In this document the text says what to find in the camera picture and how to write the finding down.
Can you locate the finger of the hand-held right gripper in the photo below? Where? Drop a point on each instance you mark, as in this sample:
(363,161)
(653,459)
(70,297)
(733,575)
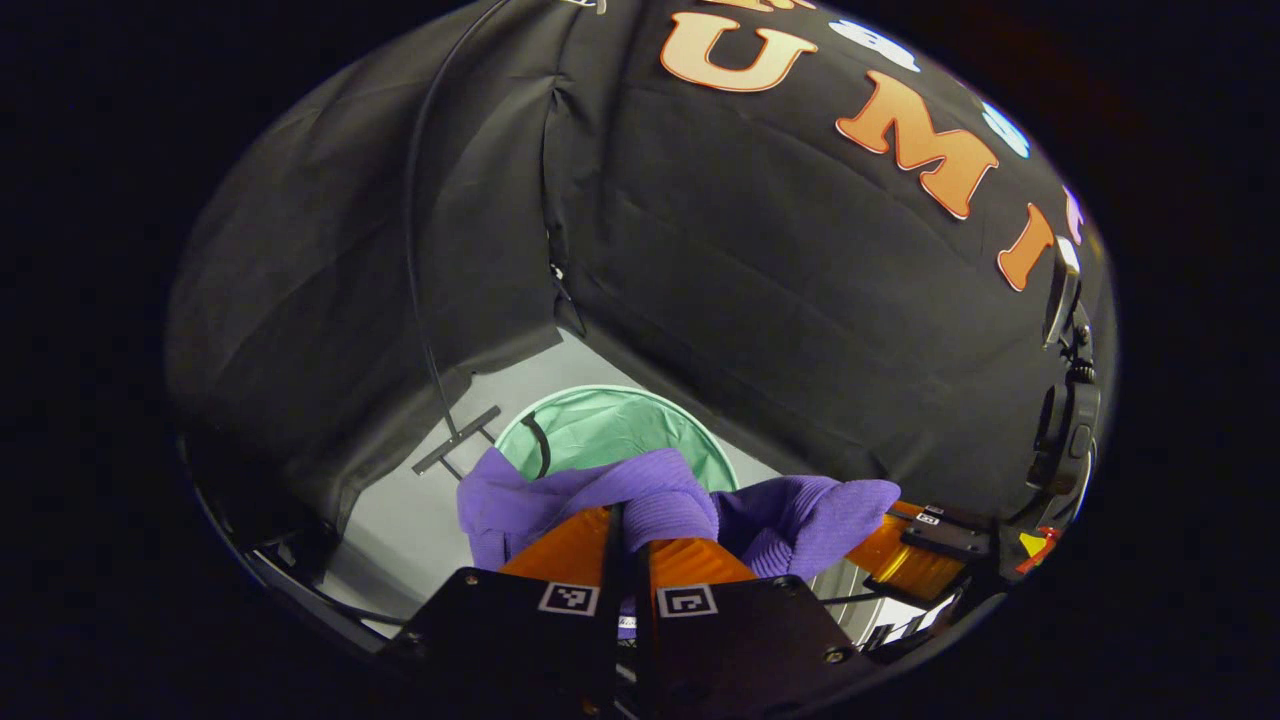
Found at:
(945,535)

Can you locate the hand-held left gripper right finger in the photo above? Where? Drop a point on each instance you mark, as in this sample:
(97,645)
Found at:
(750,650)

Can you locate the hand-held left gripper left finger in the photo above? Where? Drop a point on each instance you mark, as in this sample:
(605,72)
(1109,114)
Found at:
(500,640)

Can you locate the purple knit jacket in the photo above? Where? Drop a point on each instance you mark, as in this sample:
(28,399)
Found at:
(680,500)

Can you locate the green laundry hamper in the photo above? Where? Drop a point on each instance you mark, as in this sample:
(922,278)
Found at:
(620,430)

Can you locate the black clothes rack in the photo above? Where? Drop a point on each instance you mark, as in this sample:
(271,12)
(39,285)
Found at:
(458,438)

